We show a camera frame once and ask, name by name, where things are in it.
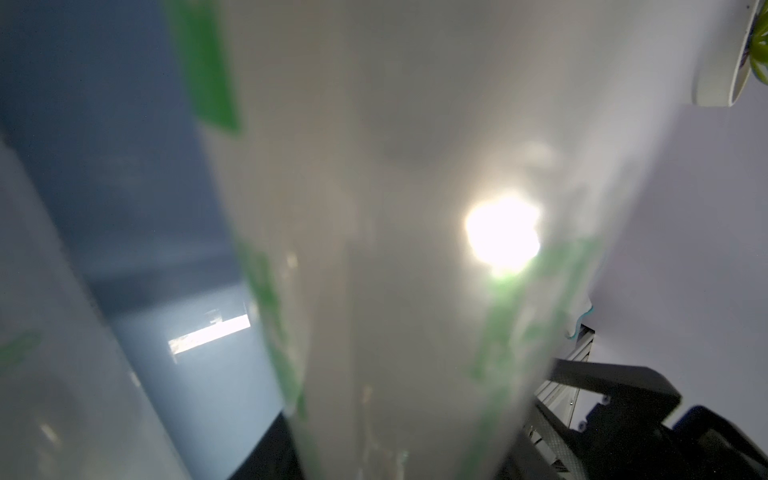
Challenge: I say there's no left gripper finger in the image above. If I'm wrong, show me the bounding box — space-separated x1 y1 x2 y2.
229 413 305 480

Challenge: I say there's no white green plastic wrap roll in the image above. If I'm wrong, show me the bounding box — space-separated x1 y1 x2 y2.
163 1 730 479
1 147 188 479

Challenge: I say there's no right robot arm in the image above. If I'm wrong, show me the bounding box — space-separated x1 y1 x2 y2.
529 359 767 479

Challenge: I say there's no light blue plastic basket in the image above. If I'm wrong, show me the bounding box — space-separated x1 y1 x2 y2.
1 1 280 479

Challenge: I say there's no teal rubber glove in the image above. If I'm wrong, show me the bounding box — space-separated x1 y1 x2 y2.
567 304 594 340

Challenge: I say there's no small potted succulent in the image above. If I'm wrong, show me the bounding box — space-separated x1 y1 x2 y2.
690 0 766 107

